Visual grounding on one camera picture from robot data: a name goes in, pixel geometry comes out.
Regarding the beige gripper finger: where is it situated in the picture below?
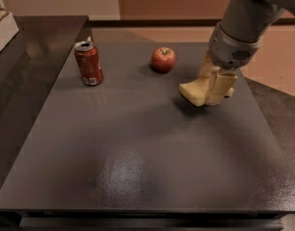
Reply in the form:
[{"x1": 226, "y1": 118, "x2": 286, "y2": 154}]
[
  {"x1": 199, "y1": 52, "x2": 220, "y2": 81},
  {"x1": 205, "y1": 70, "x2": 237, "y2": 106}
]

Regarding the yellow sponge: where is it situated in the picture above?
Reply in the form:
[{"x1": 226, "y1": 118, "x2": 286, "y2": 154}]
[{"x1": 179, "y1": 78, "x2": 234, "y2": 107}]

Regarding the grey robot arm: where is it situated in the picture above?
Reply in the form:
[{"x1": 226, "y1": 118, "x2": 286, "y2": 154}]
[{"x1": 200, "y1": 0, "x2": 295, "y2": 105}]

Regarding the red coke can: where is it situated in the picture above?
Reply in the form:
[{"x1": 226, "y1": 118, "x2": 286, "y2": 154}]
[{"x1": 74, "y1": 40, "x2": 104, "y2": 86}]

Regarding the red apple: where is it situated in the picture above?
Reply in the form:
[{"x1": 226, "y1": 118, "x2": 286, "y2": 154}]
[{"x1": 151, "y1": 47, "x2": 176, "y2": 73}]

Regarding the dark side counter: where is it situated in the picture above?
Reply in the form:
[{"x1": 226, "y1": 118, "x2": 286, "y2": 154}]
[{"x1": 0, "y1": 15, "x2": 88, "y2": 189}]

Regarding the white box on counter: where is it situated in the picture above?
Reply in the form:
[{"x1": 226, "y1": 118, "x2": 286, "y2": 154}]
[{"x1": 0, "y1": 13, "x2": 19, "y2": 52}]

